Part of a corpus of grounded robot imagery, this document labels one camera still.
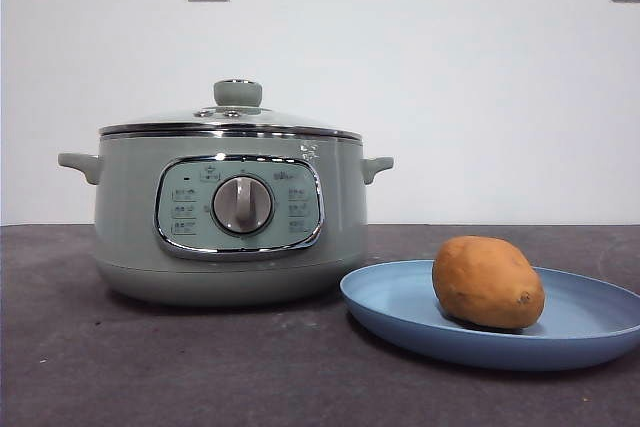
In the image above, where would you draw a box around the glass lid with green knob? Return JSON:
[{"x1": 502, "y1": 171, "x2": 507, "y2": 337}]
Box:
[{"x1": 98, "y1": 78, "x2": 363, "y2": 141}]

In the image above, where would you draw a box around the brown potato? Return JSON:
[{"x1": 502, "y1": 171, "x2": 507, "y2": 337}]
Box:
[{"x1": 432, "y1": 235, "x2": 546, "y2": 332}]

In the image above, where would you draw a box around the pale green electric steamer pot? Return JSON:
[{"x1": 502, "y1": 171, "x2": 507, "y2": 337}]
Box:
[{"x1": 57, "y1": 130, "x2": 395, "y2": 308}]

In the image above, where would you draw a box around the blue round plate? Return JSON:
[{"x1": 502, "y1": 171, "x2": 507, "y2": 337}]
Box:
[{"x1": 339, "y1": 258, "x2": 640, "y2": 372}]

